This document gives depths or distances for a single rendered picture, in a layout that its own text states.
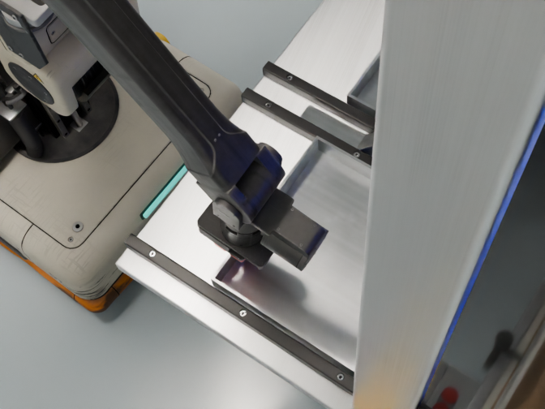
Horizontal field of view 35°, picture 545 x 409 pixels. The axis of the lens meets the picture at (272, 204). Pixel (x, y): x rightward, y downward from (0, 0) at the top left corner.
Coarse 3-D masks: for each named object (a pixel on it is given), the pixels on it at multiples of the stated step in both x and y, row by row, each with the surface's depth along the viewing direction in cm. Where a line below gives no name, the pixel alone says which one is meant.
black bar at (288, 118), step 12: (252, 96) 128; (264, 108) 128; (276, 108) 127; (276, 120) 128; (288, 120) 126; (300, 120) 126; (300, 132) 127; (312, 132) 125; (324, 132) 125; (336, 144) 124; (348, 144) 124; (360, 156) 123
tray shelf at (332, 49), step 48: (336, 0) 137; (384, 0) 137; (288, 48) 134; (336, 48) 133; (288, 96) 130; (336, 96) 130; (288, 144) 127; (192, 192) 125; (144, 240) 122; (192, 240) 122; (240, 336) 115
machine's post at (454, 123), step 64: (448, 0) 27; (512, 0) 26; (384, 64) 33; (448, 64) 30; (512, 64) 28; (384, 128) 37; (448, 128) 34; (512, 128) 31; (384, 192) 42; (448, 192) 38; (512, 192) 39; (384, 256) 50; (448, 256) 44; (384, 320) 60; (448, 320) 52; (384, 384) 75
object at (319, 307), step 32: (320, 160) 125; (352, 160) 122; (288, 192) 123; (320, 192) 123; (352, 192) 123; (320, 224) 121; (352, 224) 121; (320, 256) 119; (352, 256) 119; (224, 288) 115; (256, 288) 118; (288, 288) 117; (320, 288) 117; (352, 288) 117; (288, 320) 116; (320, 320) 115; (352, 320) 115; (320, 352) 111; (352, 352) 113
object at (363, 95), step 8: (376, 56) 128; (376, 64) 129; (368, 72) 128; (376, 72) 131; (360, 80) 127; (368, 80) 130; (376, 80) 130; (352, 88) 126; (360, 88) 129; (368, 88) 130; (376, 88) 130; (352, 96) 126; (360, 96) 129; (368, 96) 129; (376, 96) 129; (352, 104) 127; (360, 104) 126; (368, 104) 125; (368, 112) 126
